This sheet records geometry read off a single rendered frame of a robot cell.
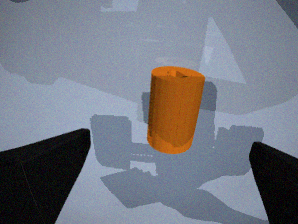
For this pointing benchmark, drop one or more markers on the orange knob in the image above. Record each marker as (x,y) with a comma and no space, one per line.
(175,98)

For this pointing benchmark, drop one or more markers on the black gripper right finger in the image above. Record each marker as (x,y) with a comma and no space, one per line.
(276,176)

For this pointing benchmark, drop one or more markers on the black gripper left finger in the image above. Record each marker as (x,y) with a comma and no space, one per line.
(35,180)

